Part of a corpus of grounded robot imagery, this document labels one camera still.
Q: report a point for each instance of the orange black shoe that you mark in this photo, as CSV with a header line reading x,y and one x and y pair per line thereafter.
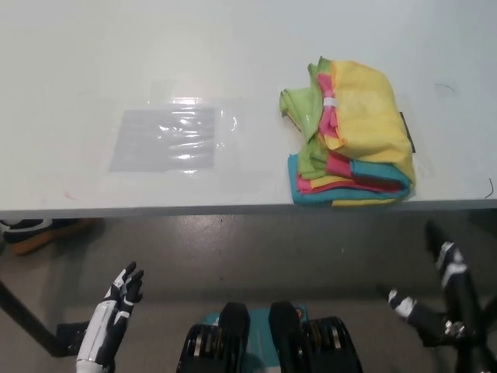
x,y
46,235

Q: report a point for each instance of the black teal robot torso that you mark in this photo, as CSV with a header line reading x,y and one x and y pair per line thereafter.
x,y
272,342

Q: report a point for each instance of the clear plastic sleeve grey sheet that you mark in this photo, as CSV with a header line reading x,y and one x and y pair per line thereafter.
x,y
167,136

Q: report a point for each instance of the black white shoe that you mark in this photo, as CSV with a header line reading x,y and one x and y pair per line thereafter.
x,y
23,229

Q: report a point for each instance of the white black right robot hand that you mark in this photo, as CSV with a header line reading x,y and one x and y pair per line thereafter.
x,y
460,287

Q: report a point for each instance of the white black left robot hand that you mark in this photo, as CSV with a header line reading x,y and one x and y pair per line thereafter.
x,y
103,330

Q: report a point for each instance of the teal microfibre cloth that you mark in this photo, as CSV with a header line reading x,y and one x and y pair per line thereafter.
x,y
310,199

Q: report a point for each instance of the large yellow microfibre cloth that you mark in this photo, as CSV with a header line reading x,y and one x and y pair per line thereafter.
x,y
369,112

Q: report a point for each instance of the green microfibre cloth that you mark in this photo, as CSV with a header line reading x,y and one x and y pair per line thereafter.
x,y
301,107

